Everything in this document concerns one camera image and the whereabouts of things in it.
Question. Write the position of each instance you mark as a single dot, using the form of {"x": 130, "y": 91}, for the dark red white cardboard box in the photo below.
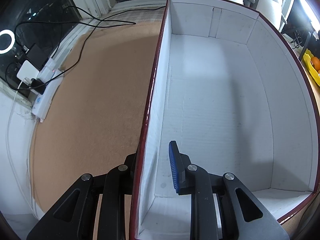
{"x": 227, "y": 87}

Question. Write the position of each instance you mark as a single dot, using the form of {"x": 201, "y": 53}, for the white ring light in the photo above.
{"x": 7, "y": 41}

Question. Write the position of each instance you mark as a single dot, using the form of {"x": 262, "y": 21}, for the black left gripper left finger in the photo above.
{"x": 93, "y": 204}

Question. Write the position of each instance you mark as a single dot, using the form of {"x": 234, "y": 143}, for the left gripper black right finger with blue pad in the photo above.
{"x": 222, "y": 207}

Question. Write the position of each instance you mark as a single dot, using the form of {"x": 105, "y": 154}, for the white power adapter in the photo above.
{"x": 27, "y": 71}

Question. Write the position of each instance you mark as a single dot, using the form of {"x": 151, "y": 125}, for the orange fruit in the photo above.
{"x": 315, "y": 63}

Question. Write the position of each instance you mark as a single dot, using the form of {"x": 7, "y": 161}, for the yellow fruit tray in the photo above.
{"x": 307, "y": 61}

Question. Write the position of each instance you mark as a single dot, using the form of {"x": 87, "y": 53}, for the white power strip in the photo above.
{"x": 51, "y": 75}

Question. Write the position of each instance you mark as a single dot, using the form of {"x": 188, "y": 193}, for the black plug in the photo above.
{"x": 38, "y": 86}

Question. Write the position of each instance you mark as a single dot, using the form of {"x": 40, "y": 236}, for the black power adapter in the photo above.
{"x": 37, "y": 57}

